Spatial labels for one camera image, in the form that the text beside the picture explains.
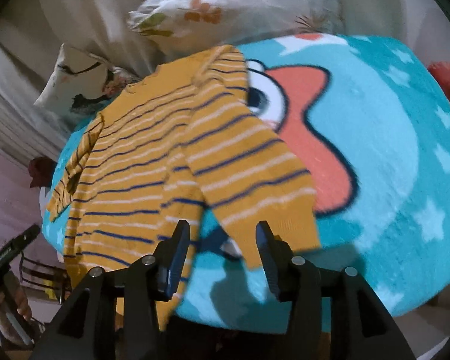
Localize turquoise cartoon fleece blanket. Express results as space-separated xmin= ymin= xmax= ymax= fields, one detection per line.
xmin=43 ymin=33 xmax=450 ymax=332

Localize person's left hand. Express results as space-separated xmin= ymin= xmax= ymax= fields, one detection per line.
xmin=0 ymin=287 xmax=33 ymax=346

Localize mustard striped knit sweater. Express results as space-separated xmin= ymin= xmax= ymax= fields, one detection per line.
xmin=45 ymin=44 xmax=323 ymax=332

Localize bird print white pillow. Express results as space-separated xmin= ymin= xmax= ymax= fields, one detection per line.
xmin=34 ymin=43 xmax=139 ymax=125

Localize dark metal chair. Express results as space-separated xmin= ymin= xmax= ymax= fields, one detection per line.
xmin=18 ymin=252 xmax=71 ymax=304

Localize leaf print white pillow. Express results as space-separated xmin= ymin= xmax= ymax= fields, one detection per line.
xmin=127 ymin=0 xmax=344 ymax=59

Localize beige bed sheet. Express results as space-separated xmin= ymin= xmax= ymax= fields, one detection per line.
xmin=0 ymin=0 xmax=161 ymax=165

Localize dark red cloth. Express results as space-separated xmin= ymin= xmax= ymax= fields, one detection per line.
xmin=27 ymin=157 xmax=57 ymax=189

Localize pink wardrobe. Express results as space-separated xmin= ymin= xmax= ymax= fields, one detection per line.
xmin=0 ymin=152 xmax=43 ymax=249

